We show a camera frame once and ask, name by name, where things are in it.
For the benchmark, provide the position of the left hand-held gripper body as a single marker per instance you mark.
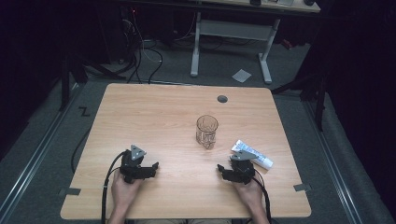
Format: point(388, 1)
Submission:
point(134, 166)

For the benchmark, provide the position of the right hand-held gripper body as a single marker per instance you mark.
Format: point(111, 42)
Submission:
point(241, 169)

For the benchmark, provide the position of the white toothpaste tube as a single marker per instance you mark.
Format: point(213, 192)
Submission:
point(264, 161)

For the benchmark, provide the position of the clear glass cup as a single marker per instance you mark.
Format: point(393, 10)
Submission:
point(206, 132)

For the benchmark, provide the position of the person's right hand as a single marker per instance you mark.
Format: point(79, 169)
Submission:
point(250, 194)

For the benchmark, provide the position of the person's left hand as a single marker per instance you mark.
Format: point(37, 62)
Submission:
point(124, 193)

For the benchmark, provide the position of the grey tape strip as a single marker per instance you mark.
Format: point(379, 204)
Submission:
point(302, 187)
point(70, 191)

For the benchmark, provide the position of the round grey table grommet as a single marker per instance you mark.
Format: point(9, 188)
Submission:
point(222, 99)

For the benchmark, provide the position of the grey paper sheet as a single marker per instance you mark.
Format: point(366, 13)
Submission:
point(241, 76)

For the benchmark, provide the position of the black metal stand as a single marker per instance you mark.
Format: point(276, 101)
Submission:
point(319, 99)
point(64, 84)

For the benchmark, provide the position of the white-framed wooden desk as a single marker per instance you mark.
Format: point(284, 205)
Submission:
point(230, 31)

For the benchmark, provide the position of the metal floor rail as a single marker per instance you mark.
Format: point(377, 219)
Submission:
point(34, 155)
point(333, 161)

